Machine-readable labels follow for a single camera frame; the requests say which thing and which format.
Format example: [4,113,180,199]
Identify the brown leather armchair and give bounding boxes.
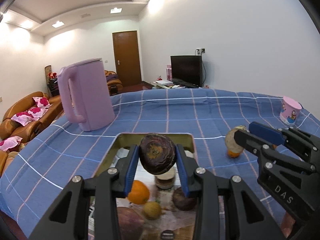
[104,70,123,97]

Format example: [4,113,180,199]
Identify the person's right hand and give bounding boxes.
[281,211,297,234]

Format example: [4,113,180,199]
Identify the layered purple fruit half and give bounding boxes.
[154,166,177,190]

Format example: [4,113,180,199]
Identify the pink floral cushion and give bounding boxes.
[0,136,23,153]
[10,107,43,127]
[32,96,50,109]

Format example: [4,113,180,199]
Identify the purple oval fruit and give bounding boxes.
[117,206,145,240]

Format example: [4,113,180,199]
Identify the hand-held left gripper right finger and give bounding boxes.
[175,144,288,240]

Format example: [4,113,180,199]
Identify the brown leather sofa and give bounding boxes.
[0,91,64,178]

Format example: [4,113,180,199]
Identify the dark smooth round fruit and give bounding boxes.
[172,187,198,211]

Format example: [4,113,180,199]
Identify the dark cluttered shelf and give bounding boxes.
[45,65,60,97]

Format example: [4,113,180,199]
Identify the dark ridged round fruit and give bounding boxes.
[139,133,177,175]

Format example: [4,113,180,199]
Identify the pink tin box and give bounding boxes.
[86,133,200,240]

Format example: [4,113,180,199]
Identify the pink cartoon cup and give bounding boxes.
[279,96,302,127]

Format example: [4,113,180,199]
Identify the brown wooden door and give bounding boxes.
[112,31,143,87]

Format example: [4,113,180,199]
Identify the blue checked tablecloth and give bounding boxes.
[0,88,320,240]

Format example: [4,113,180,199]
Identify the pale cut fruit half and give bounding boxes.
[225,126,250,154]

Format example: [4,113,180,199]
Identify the small yellow potato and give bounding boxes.
[142,201,162,220]

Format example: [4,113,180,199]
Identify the black television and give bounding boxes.
[170,55,203,88]

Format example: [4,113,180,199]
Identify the low cluttered tv stand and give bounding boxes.
[152,79,187,89]

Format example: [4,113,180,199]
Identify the pink electric kettle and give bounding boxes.
[57,58,115,132]

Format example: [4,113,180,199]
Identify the printed paper liner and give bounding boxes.
[89,147,198,240]

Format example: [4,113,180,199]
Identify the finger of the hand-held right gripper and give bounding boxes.
[248,121,320,173]
[234,129,320,227]

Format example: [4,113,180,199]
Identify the black power cable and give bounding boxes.
[201,54,208,88]

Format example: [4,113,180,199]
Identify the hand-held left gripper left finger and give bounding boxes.
[29,144,140,240]

